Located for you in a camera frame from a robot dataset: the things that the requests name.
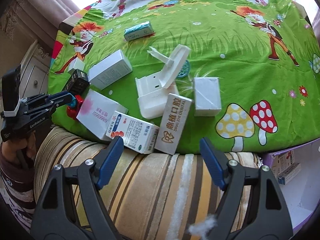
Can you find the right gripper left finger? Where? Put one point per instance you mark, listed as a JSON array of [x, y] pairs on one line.
[[70, 205]]

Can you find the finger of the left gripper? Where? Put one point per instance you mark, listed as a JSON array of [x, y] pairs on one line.
[[53, 98], [39, 112]]

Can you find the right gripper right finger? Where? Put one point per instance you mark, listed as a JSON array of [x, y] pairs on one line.
[[267, 215]]

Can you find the red toy truck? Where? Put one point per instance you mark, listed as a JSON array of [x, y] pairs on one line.
[[74, 106]]

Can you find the black Dormi product box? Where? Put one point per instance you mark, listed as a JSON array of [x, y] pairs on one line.
[[77, 83]]

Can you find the small white cube box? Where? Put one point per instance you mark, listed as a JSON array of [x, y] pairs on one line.
[[75, 64]]

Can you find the silver box pink flower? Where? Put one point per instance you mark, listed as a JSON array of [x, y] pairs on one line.
[[96, 113]]

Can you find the white barcode medicine box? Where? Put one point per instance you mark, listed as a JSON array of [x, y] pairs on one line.
[[282, 162]]

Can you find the large white cardboard box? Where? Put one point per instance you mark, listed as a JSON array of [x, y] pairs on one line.
[[109, 70]]

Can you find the white red-blue medicine box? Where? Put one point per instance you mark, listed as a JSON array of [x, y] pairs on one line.
[[137, 135]]

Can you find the plain white rectangular box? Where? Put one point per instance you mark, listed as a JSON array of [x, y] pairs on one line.
[[207, 96]]

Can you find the white dental gold logo box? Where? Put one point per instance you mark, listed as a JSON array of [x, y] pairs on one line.
[[172, 124]]

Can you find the white plastic hinged bracket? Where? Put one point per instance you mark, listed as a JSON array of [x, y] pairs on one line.
[[172, 64]]

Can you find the striped sleeve left forearm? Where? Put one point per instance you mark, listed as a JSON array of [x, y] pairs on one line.
[[18, 191]]

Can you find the person left hand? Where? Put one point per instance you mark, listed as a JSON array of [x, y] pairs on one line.
[[10, 148]]

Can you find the cream carved drawer cabinet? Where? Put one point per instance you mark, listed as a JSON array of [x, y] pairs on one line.
[[34, 71]]

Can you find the purple storage box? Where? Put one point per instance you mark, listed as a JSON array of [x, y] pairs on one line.
[[302, 192]]

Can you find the white plastic holder base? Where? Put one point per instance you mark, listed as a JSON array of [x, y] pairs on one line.
[[152, 97]]

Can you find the teal small box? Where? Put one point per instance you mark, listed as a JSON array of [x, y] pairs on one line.
[[137, 31]]

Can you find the teal round disc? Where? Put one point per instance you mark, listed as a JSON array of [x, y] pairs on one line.
[[185, 70]]

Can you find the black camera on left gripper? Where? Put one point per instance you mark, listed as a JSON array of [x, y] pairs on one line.
[[10, 91]]

